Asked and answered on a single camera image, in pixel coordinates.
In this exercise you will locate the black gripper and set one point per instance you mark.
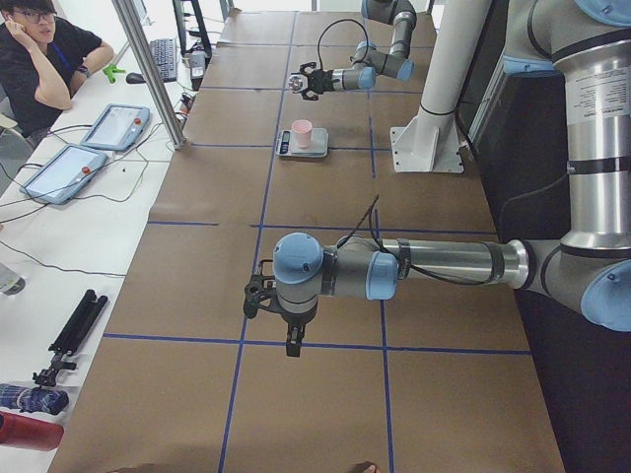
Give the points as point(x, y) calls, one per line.
point(294, 322)
point(326, 77)

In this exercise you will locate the pink plastic cup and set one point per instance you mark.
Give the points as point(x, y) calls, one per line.
point(301, 133)

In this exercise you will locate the glass sauce dispenser bottle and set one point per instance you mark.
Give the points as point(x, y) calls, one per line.
point(298, 83)

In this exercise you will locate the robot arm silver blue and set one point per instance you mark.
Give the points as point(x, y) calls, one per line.
point(389, 49)
point(587, 270)

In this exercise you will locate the grey digital kitchen scale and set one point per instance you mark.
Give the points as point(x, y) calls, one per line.
point(288, 145)

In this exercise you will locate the white support column with base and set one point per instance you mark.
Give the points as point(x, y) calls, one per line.
point(429, 142)

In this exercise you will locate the black keyboard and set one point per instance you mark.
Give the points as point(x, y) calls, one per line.
point(163, 51)

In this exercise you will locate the black computer mouse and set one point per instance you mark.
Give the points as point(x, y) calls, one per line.
point(134, 79)

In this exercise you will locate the upper blue teach pendant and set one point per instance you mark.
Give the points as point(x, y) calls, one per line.
point(117, 128)

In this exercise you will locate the blue teach pendant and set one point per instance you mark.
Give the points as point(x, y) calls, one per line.
point(64, 175)
point(117, 128)

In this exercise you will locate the green plastic clamp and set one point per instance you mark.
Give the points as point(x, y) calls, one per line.
point(112, 71)

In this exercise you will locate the black folded tripod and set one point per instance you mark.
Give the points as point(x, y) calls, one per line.
point(71, 338)

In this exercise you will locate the lower blue teach pendant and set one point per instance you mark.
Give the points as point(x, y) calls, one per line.
point(64, 175)

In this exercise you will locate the seated person in black shirt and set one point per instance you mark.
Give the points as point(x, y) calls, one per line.
point(45, 60)

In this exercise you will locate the blue folded umbrella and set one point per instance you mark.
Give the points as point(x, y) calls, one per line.
point(33, 400)

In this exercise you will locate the clear water bottle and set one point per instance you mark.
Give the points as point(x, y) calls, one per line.
point(11, 282)

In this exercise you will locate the red water bottle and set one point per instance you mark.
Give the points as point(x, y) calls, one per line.
point(24, 432)

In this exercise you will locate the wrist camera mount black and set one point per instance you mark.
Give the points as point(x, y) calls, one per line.
point(260, 291)

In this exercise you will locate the aluminium frame post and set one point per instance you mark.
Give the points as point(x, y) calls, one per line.
point(131, 25)

